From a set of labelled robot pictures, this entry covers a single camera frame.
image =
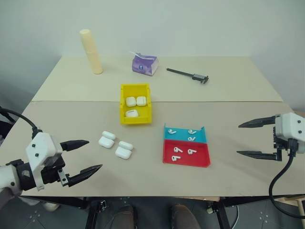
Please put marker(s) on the black digital caliper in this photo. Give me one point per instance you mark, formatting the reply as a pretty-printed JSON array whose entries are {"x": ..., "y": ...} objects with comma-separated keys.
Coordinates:
[{"x": 197, "y": 77}]

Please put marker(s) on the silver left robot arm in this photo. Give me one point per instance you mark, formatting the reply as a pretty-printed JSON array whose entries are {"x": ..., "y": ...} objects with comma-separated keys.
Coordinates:
[{"x": 7, "y": 175}]

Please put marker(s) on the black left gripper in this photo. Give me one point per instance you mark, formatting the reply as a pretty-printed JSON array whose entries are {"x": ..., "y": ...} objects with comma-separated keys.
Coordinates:
[{"x": 51, "y": 173}]

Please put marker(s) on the blue plastic tray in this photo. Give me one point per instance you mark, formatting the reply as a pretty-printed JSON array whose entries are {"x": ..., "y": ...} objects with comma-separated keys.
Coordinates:
[{"x": 181, "y": 133}]

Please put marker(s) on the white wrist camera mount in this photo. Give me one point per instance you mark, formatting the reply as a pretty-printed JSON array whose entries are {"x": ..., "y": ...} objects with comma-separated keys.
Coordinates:
[
  {"x": 287, "y": 127},
  {"x": 39, "y": 146}
]

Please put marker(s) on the small white object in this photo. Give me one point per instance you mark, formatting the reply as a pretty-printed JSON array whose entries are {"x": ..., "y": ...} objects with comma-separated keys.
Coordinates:
[{"x": 52, "y": 206}]

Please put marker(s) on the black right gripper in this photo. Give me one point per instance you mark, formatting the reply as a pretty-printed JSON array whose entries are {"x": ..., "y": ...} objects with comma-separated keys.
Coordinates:
[{"x": 278, "y": 143}]

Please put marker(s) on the yellow plastic bin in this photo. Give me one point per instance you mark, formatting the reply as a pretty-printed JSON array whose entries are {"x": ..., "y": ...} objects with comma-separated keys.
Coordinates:
[{"x": 135, "y": 120}]

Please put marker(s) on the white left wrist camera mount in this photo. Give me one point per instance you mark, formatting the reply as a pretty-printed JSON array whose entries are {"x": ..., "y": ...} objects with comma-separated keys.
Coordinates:
[{"x": 39, "y": 146}]

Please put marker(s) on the cream foam cylinder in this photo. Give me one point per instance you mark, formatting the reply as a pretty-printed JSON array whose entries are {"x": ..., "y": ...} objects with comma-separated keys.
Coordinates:
[{"x": 91, "y": 51}]

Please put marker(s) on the white earbud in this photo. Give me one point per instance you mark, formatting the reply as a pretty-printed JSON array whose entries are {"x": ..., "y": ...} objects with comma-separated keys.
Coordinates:
[
  {"x": 191, "y": 131},
  {"x": 190, "y": 151},
  {"x": 171, "y": 131},
  {"x": 176, "y": 149},
  {"x": 190, "y": 138},
  {"x": 174, "y": 159}
]

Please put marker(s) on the dark brown rounded shape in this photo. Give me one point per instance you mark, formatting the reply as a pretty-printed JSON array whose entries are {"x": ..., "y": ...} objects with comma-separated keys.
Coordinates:
[
  {"x": 184, "y": 217},
  {"x": 124, "y": 218}
]

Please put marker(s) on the light wooden plank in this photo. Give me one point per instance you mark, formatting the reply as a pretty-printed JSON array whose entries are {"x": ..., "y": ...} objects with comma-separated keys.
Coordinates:
[{"x": 294, "y": 202}]

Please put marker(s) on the red plastic tray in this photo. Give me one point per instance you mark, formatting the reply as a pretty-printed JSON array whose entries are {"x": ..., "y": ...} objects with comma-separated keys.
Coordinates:
[{"x": 202, "y": 157}]

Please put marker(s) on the purple tissue pack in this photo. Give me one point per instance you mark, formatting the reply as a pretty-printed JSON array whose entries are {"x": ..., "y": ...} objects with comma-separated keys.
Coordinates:
[{"x": 143, "y": 64}]

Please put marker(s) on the white earbud case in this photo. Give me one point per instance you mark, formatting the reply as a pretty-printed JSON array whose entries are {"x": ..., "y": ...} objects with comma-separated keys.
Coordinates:
[
  {"x": 130, "y": 101},
  {"x": 131, "y": 113},
  {"x": 123, "y": 152},
  {"x": 106, "y": 142},
  {"x": 141, "y": 101}
]

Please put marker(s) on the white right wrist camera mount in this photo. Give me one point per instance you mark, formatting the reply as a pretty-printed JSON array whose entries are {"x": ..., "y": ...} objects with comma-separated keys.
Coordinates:
[{"x": 287, "y": 127}]

